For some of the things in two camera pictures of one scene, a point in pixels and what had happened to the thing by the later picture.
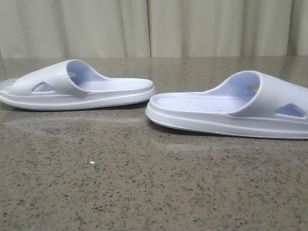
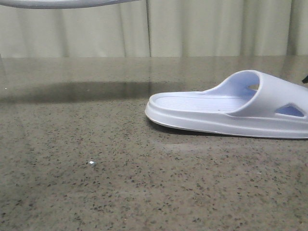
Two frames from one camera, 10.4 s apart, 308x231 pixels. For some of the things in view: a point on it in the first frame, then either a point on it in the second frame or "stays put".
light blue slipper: [249, 103] stays put
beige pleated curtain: [91, 29] stays put
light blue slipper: [71, 84] -> [48, 4]
